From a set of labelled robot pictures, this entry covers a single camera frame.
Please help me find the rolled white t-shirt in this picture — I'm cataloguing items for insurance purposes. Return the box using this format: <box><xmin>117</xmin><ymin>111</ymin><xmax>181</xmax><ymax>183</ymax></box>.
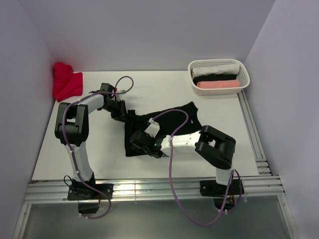
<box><xmin>191</xmin><ymin>64</ymin><xmax>240</xmax><ymax>77</ymax></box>

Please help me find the aluminium mounting rail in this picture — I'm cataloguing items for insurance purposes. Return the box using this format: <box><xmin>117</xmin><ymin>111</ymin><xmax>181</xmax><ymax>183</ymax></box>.
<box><xmin>23</xmin><ymin>176</ymin><xmax>285</xmax><ymax>204</ymax></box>

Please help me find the white plastic basket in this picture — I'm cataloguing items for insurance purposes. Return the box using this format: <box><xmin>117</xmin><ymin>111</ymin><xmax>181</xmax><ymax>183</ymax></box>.
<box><xmin>188</xmin><ymin>59</ymin><xmax>250</xmax><ymax>96</ymax></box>

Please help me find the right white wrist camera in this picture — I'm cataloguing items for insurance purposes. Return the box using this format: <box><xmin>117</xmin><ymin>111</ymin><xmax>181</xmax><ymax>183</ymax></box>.
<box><xmin>144</xmin><ymin>118</ymin><xmax>160</xmax><ymax>138</ymax></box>

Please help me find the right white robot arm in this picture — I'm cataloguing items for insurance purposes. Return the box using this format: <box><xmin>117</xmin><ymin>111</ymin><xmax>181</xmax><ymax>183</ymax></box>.
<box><xmin>130</xmin><ymin>122</ymin><xmax>236</xmax><ymax>194</ymax></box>

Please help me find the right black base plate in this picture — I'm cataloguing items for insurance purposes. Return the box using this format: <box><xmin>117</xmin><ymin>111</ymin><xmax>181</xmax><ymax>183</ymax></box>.
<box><xmin>200</xmin><ymin>179</ymin><xmax>245</xmax><ymax>211</ymax></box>

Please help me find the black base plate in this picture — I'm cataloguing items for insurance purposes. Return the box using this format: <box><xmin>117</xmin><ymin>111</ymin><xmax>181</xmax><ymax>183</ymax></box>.
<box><xmin>67</xmin><ymin>181</ymin><xmax>107</xmax><ymax>215</ymax></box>
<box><xmin>200</xmin><ymin>179</ymin><xmax>245</xmax><ymax>211</ymax></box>

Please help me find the black t-shirt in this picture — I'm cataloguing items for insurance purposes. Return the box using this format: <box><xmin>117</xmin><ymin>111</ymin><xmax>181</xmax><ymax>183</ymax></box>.
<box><xmin>124</xmin><ymin>102</ymin><xmax>202</xmax><ymax>157</ymax></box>
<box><xmin>193</xmin><ymin>74</ymin><xmax>237</xmax><ymax>85</ymax></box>

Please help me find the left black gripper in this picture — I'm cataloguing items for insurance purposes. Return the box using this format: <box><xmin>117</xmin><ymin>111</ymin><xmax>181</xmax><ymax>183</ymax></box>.
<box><xmin>102</xmin><ymin>99</ymin><xmax>130</xmax><ymax>123</ymax></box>

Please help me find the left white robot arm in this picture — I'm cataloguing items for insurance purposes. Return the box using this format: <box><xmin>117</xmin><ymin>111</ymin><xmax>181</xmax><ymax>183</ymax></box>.
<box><xmin>54</xmin><ymin>83</ymin><xmax>128</xmax><ymax>199</ymax></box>

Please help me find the rolled black t-shirt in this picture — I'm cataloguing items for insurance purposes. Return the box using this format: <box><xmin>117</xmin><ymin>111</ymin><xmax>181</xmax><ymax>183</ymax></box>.
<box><xmin>193</xmin><ymin>74</ymin><xmax>237</xmax><ymax>85</ymax></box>

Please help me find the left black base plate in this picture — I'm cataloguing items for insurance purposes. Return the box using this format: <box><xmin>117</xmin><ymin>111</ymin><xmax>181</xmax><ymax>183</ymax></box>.
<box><xmin>67</xmin><ymin>181</ymin><xmax>107</xmax><ymax>215</ymax></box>

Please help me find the rolled pink t-shirt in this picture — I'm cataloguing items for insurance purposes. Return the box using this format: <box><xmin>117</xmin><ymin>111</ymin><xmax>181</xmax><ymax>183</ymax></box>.
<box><xmin>196</xmin><ymin>80</ymin><xmax>241</xmax><ymax>89</ymax></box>

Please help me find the red t-shirt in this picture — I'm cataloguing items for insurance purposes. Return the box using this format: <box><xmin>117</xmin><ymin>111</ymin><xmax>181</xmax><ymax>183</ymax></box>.
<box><xmin>53</xmin><ymin>62</ymin><xmax>83</xmax><ymax>102</ymax></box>

